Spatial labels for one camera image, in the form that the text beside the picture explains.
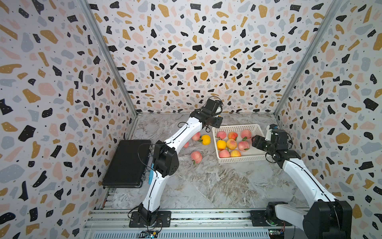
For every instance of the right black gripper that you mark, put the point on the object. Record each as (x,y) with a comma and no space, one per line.
(259,140)

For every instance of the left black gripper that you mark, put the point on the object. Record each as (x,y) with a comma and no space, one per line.
(220,120)

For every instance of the white perforated plastic basket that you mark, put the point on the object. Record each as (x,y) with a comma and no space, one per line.
(253,154)

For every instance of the orange pink peach front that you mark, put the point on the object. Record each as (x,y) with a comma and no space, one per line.
(235,153)

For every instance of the yellow pink peach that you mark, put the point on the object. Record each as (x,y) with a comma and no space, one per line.
(231,144)

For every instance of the orange red lone peach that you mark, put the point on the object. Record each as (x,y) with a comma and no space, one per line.
(233,135)

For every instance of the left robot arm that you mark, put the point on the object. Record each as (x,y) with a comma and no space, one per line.
(165,156)

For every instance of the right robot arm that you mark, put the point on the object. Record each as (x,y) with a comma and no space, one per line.
(327,217)

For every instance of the blue cylindrical tube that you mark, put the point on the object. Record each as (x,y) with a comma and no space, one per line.
(151,175)

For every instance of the black case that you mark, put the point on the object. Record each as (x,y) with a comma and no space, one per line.
(129,163)

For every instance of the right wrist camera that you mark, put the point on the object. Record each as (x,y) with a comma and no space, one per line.
(273,129)

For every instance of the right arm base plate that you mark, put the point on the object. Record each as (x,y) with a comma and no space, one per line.
(260,218)

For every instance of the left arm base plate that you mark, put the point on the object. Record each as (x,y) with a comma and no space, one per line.
(160,219)

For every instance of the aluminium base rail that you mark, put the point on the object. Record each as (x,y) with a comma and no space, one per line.
(189,224)

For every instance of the right aluminium corner post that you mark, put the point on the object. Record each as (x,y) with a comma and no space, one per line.
(332,10)

